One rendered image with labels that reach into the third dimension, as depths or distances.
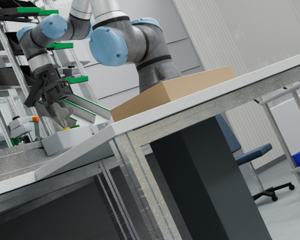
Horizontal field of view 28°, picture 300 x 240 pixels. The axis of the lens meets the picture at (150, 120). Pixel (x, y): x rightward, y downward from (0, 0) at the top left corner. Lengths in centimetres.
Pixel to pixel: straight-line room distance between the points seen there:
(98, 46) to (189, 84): 29
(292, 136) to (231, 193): 492
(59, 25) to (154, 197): 79
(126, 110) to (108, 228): 127
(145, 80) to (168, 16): 705
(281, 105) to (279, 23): 259
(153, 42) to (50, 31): 35
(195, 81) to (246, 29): 772
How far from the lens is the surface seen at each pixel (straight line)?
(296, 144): 671
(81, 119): 246
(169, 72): 182
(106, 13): 177
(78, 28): 206
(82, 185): 295
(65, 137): 195
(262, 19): 922
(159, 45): 185
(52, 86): 200
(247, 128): 910
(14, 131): 222
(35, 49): 204
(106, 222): 298
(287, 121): 669
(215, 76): 179
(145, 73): 184
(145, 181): 138
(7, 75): 254
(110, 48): 173
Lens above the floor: 73
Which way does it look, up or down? 4 degrees up
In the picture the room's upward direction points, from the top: 24 degrees counter-clockwise
